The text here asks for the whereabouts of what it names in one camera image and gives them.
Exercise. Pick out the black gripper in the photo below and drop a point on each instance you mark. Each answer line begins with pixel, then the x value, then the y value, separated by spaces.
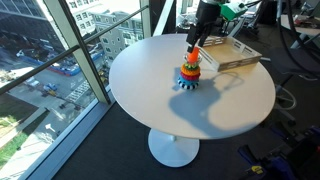
pixel 208 11

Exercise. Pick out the orange stacking toy post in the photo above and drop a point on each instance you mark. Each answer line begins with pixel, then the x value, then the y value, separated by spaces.
pixel 193 57

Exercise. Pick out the white slanted window column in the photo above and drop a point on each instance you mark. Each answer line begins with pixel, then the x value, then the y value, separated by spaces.
pixel 163 16

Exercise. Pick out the grey window mullion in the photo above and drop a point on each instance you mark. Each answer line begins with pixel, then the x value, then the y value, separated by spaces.
pixel 83 60
pixel 145 16

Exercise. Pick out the dark office chair seat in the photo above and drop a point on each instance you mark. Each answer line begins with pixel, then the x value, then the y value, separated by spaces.
pixel 293 61

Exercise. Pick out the white round office table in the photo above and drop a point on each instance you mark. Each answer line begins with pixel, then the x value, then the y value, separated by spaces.
pixel 306 30

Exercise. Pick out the white chair base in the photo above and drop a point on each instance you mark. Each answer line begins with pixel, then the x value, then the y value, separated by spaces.
pixel 294 100

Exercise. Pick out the black cart with clamps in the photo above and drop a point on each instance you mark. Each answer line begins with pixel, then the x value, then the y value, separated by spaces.
pixel 300 156

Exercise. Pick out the black window railing bar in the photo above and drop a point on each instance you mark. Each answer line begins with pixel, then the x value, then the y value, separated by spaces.
pixel 43 65

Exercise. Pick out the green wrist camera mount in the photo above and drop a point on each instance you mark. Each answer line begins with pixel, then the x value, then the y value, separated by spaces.
pixel 233 10

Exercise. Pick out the white round table pedestal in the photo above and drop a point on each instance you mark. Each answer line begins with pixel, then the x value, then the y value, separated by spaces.
pixel 173 150

